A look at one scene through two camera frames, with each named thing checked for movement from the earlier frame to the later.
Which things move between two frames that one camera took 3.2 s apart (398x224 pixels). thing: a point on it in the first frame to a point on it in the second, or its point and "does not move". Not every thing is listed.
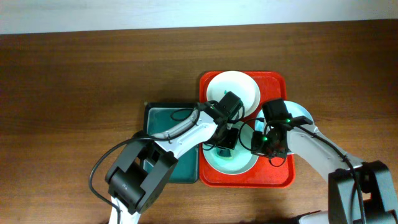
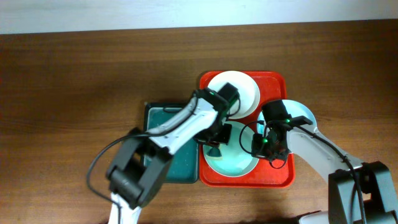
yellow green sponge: [225, 154] to [214, 154]
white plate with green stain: [240, 84] does not move
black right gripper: [258, 149] does not move
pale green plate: [242, 158] does not move
